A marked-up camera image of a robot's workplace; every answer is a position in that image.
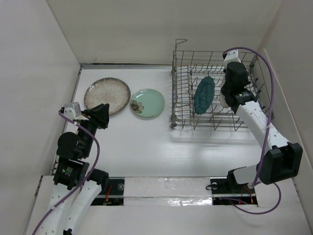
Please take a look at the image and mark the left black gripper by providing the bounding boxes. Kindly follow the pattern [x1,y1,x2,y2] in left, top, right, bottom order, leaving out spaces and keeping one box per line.
[77,102,109,156]

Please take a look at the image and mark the cream lobed plate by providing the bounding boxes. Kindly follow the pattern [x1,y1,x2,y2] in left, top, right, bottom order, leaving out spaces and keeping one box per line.
[219,86,229,108]

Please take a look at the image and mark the teal scalloped plate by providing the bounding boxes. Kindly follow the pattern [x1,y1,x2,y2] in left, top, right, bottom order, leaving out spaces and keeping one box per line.
[194,76,215,115]

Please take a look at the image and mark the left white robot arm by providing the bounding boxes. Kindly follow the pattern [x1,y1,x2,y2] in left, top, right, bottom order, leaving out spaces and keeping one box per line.
[33,102,110,235]

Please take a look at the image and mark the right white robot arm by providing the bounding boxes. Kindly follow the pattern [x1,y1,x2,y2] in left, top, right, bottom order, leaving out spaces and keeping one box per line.
[221,62,303,192]

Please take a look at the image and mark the speckled brown round plate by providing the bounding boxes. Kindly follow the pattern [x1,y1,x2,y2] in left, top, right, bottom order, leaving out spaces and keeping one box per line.
[84,77,131,116]

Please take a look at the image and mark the light green flower plate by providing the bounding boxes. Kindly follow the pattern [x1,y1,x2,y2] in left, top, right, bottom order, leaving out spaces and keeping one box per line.
[130,89,165,118]

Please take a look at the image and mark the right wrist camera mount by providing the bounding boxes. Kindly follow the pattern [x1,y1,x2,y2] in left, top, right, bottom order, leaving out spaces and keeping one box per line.
[223,49,241,66]

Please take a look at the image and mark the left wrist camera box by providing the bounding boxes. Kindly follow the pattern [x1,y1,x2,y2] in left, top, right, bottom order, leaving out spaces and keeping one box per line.
[61,102,82,120]

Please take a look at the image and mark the grey wire dish rack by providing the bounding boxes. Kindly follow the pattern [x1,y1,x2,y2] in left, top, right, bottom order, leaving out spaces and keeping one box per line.
[171,39,270,131]

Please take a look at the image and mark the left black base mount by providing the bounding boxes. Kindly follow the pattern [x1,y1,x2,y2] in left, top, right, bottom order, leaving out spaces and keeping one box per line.
[91,177,125,206]

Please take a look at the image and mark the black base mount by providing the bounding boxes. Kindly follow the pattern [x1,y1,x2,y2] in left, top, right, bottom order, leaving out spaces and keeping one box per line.
[206,178,258,206]
[91,177,125,206]

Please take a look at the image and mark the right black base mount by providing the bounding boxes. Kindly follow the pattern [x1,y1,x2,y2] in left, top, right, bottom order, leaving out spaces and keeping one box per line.
[206,178,258,206]

